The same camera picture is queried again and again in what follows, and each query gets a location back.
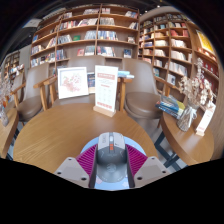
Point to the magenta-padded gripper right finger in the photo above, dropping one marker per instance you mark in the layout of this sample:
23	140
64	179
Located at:
151	170

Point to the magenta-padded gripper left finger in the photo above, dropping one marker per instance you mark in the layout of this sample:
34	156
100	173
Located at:
71	170

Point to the grey computer mouse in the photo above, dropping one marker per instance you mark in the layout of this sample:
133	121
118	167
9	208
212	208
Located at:
111	160

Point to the round light blue mouse pad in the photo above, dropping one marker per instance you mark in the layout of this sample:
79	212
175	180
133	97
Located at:
89	144

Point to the vase with white dried flowers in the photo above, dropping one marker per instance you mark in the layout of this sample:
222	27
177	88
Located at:
186	116

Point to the stack of books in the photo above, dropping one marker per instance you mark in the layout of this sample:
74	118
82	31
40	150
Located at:
170	106

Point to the narrow white sign stand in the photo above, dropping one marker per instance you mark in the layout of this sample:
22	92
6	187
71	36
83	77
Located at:
204	123

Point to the beige armchair with wooden arms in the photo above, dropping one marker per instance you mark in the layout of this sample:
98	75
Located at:
31	103
143	100
86	61

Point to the white framed floral picture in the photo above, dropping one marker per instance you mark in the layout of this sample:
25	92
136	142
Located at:
73	83

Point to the white red sign stand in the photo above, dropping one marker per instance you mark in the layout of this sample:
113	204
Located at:
106	88

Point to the dark cover book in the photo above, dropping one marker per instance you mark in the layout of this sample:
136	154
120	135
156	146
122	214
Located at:
91	81

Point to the light blue book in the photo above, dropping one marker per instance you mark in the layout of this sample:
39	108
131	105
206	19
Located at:
125	74

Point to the small distant wooden bookshelf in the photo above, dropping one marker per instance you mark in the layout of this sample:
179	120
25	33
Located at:
11	66

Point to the wooden bookshelf with yellow poster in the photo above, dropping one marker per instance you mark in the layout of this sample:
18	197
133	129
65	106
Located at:
173	46

